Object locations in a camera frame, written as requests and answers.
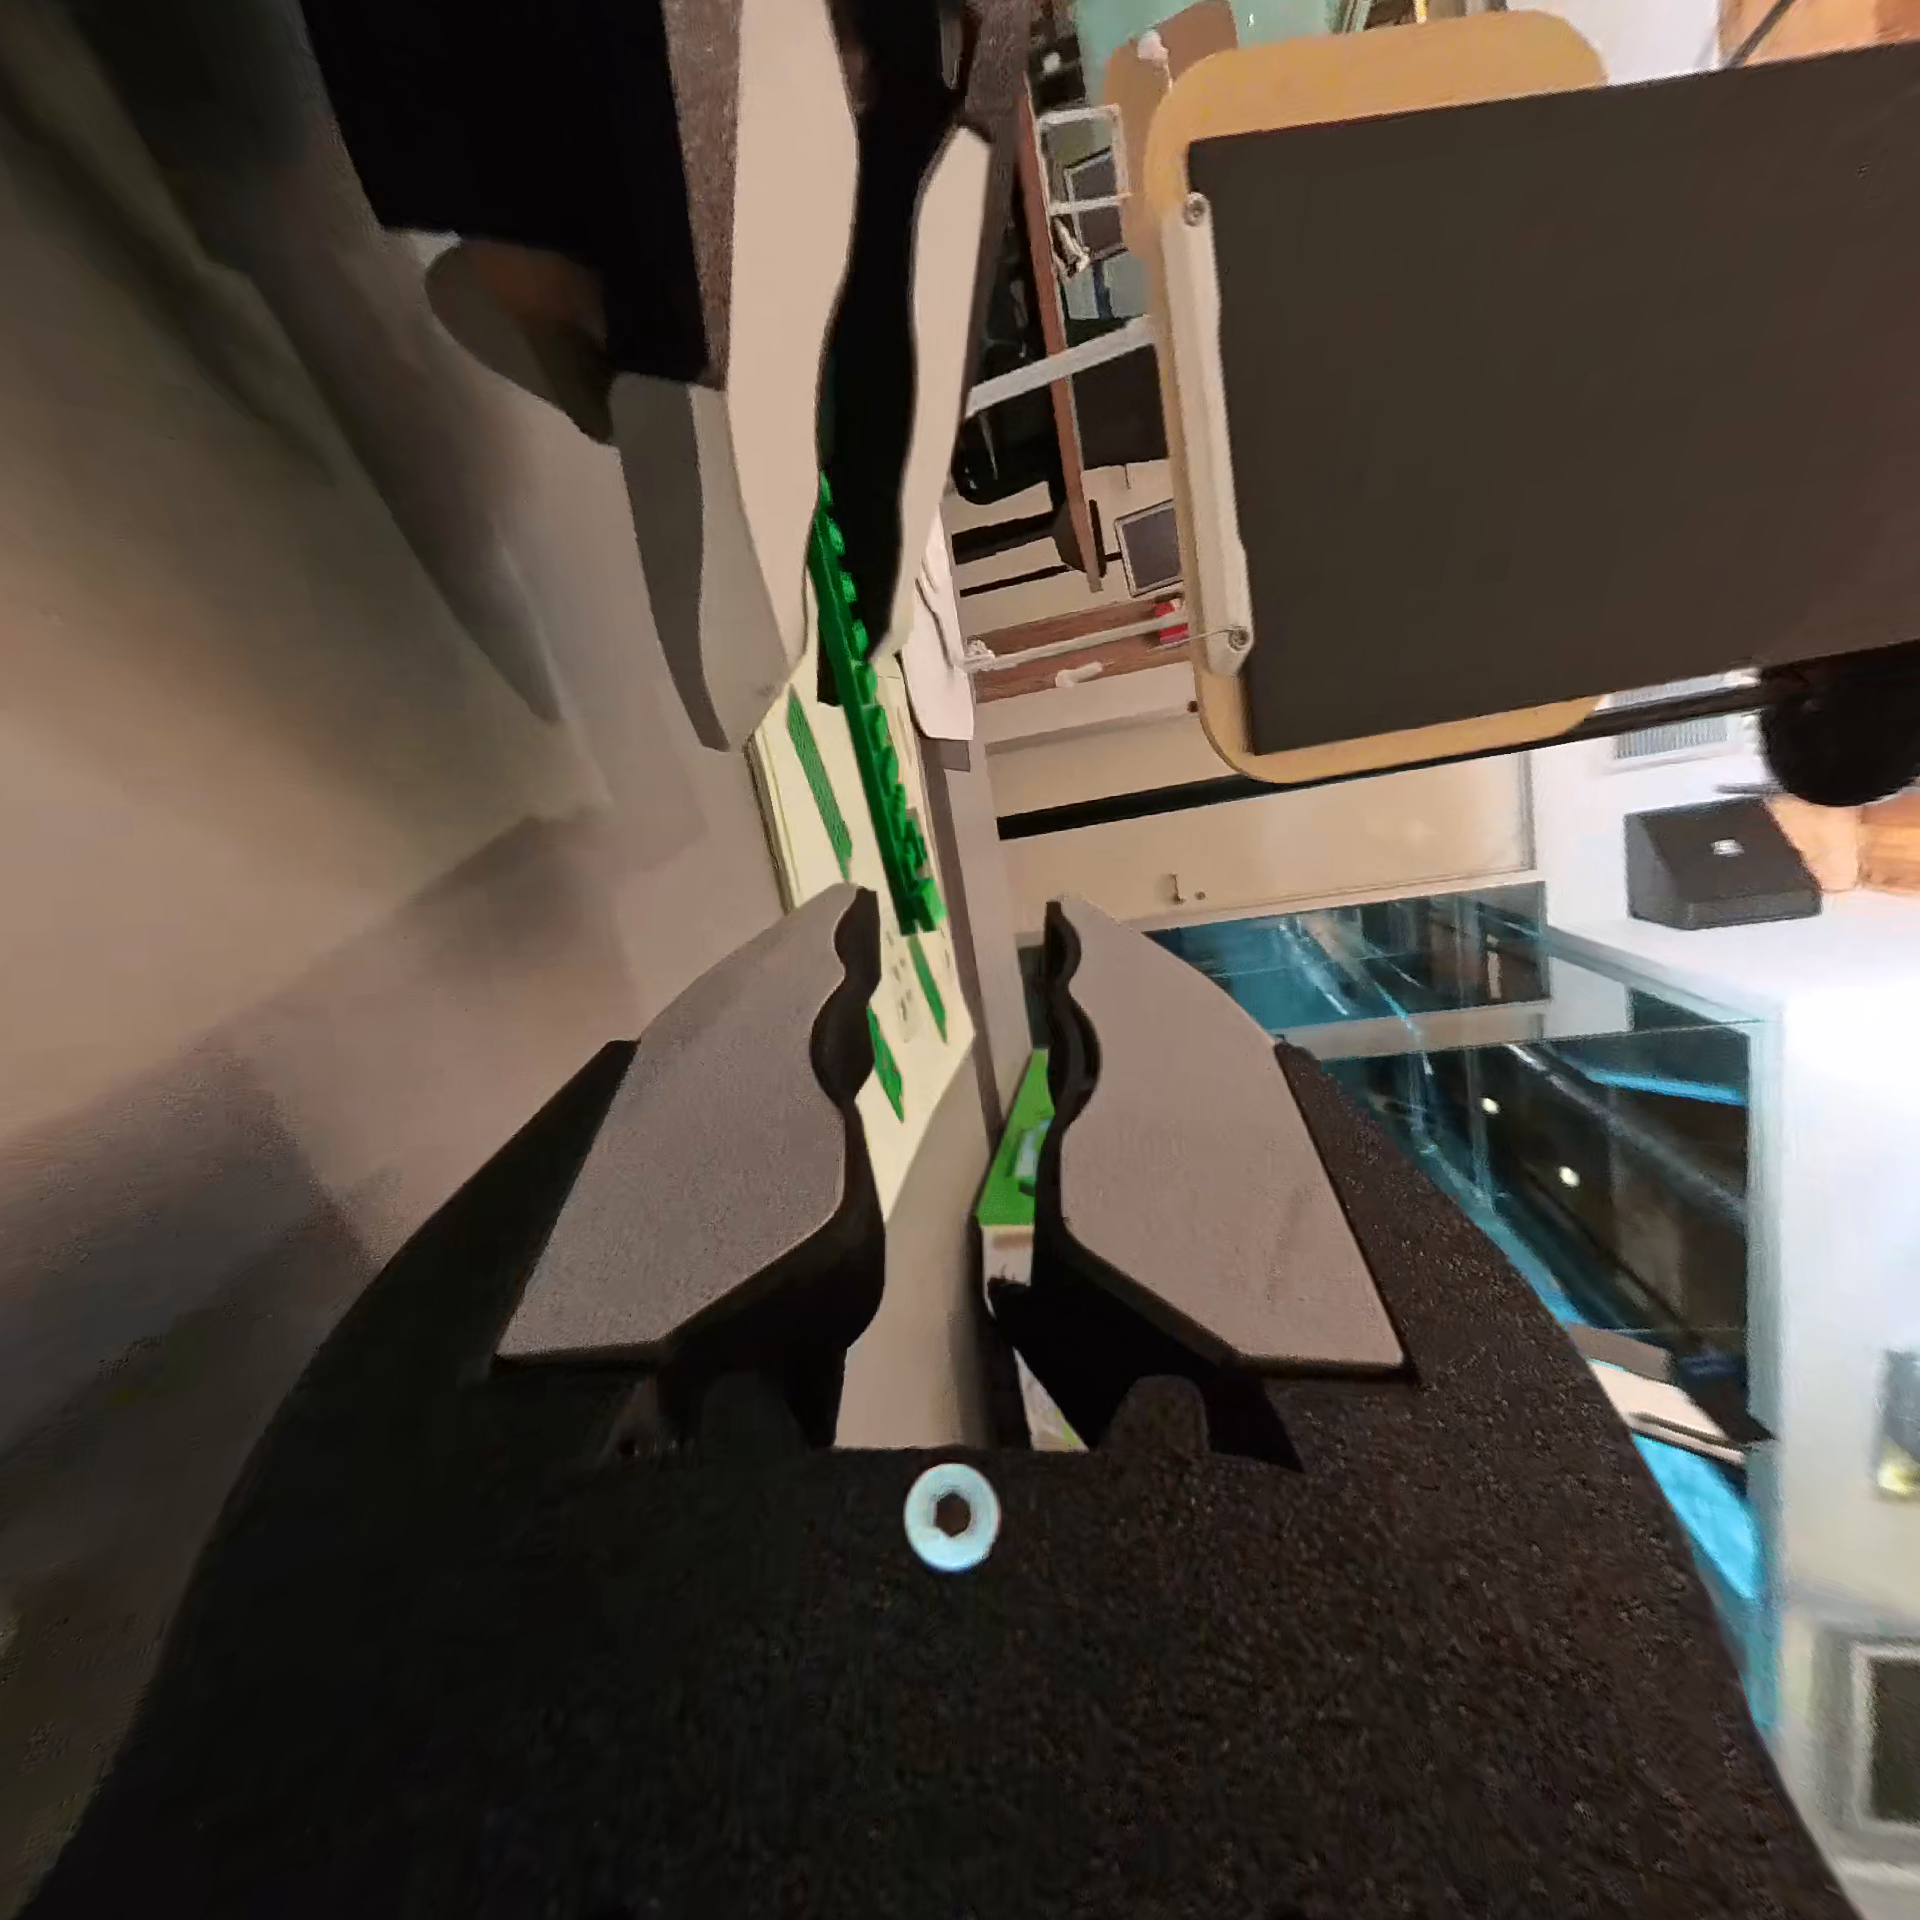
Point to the green brick set box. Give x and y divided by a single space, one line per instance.
1022 1155

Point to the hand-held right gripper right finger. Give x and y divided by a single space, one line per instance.
1233 1200

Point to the building instruction booklet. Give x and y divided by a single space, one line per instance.
826 840

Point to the green studded brick plate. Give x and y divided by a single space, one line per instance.
879 721

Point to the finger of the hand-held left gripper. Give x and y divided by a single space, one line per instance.
955 333
752 360

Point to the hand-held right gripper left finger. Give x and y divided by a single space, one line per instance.
692 1200

